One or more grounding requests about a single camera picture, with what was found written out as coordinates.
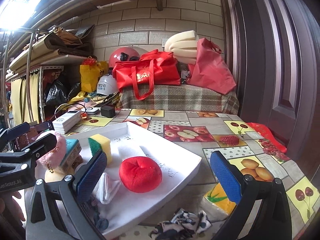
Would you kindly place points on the plaid covered bench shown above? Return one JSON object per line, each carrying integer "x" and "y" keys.
{"x": 181, "y": 98}

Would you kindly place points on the smartphone with lit screen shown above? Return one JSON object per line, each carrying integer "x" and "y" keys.
{"x": 29, "y": 137}

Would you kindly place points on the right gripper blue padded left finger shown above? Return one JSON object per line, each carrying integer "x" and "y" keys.
{"x": 88, "y": 175}

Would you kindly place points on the white shallow tray box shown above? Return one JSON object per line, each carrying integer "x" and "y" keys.
{"x": 54, "y": 212}

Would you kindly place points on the black white patterned cloth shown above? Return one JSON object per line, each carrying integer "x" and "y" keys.
{"x": 183, "y": 225}

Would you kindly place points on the pink plush toy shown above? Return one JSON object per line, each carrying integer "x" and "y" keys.
{"x": 53, "y": 158}

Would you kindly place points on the red plush apple toy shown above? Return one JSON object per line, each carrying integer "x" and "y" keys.
{"x": 140, "y": 174}

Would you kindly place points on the white power bank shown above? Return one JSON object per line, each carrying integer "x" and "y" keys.
{"x": 66, "y": 121}

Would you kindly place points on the yellow curtain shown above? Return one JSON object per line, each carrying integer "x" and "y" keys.
{"x": 20, "y": 109}

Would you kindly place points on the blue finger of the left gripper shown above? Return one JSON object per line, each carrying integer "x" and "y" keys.
{"x": 10, "y": 134}

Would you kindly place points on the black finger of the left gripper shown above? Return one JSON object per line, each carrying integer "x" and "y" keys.
{"x": 41, "y": 147}

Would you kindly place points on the dark wooden door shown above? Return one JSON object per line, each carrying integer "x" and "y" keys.
{"x": 272, "y": 47}

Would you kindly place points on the yellow paper bag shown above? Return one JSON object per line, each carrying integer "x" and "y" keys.
{"x": 91, "y": 71}

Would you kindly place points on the green yellow sponge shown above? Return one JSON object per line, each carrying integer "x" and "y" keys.
{"x": 101, "y": 143}

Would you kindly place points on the red bag beside table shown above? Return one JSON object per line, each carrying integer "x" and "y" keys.
{"x": 267, "y": 134}

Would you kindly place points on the person's left hand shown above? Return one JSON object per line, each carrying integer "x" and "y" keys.
{"x": 14, "y": 207}

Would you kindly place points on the white safety helmet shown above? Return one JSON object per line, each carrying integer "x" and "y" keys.
{"x": 107, "y": 85}

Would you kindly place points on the grey purple braided scrunchie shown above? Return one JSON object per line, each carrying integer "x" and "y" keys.
{"x": 100, "y": 223}

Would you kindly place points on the red tote bag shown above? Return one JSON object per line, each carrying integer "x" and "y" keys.
{"x": 153, "y": 68}

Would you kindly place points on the cream foam rolls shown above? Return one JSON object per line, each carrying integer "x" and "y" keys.
{"x": 183, "y": 46}

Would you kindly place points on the white towel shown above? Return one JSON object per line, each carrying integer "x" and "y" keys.
{"x": 106, "y": 188}

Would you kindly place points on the white wireless charger pad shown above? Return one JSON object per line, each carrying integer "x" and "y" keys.
{"x": 92, "y": 110}

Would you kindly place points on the black charger block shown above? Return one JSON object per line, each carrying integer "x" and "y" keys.
{"x": 108, "y": 111}

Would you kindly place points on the fruit pattern tablecloth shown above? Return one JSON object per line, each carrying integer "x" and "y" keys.
{"x": 203, "y": 133}

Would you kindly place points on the metal shelf rack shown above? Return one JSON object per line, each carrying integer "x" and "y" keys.
{"x": 51, "y": 51}

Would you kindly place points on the black plastic bag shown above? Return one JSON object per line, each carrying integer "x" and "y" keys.
{"x": 58, "y": 93}

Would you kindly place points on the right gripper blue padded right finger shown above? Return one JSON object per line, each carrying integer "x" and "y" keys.
{"x": 227, "y": 176}

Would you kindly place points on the red plastic bag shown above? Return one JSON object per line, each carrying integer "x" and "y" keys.
{"x": 210, "y": 71}

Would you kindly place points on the teal tissue pack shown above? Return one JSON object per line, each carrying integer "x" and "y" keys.
{"x": 73, "y": 149}

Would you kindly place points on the pink red helmet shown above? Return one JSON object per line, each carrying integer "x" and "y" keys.
{"x": 123, "y": 54}

